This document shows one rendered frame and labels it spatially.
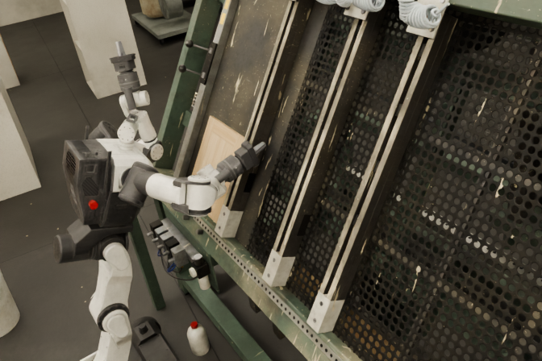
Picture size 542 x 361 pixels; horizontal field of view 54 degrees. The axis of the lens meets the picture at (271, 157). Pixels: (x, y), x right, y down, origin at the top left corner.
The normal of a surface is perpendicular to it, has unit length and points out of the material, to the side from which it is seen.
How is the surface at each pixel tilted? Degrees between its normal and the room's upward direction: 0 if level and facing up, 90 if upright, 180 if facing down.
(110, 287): 90
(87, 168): 91
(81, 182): 90
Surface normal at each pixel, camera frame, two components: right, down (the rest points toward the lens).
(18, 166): 0.47, 0.42
